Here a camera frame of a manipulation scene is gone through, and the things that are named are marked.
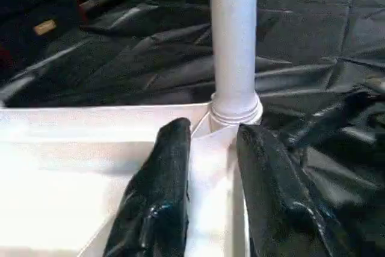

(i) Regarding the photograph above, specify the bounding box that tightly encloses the white plastic table top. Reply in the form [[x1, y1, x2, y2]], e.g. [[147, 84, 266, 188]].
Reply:
[[0, 104, 265, 257]]

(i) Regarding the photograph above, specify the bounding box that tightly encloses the white plastic table leg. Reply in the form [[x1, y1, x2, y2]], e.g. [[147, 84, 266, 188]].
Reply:
[[208, 0, 263, 126]]

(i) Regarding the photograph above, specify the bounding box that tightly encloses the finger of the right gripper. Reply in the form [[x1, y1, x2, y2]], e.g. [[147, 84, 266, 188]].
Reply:
[[283, 82, 385, 149]]

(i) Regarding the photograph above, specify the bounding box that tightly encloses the black mat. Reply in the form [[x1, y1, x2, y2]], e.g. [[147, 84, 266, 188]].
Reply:
[[0, 0, 385, 257]]

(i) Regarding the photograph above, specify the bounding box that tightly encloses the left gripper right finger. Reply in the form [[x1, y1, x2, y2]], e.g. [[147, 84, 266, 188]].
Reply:
[[236, 123, 356, 257]]

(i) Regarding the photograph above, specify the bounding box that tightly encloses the small yellow label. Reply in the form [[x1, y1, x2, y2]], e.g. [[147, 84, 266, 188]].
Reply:
[[33, 19, 58, 36]]

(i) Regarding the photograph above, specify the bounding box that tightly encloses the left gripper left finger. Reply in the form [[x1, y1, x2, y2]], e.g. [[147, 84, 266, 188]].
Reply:
[[102, 117, 192, 257]]

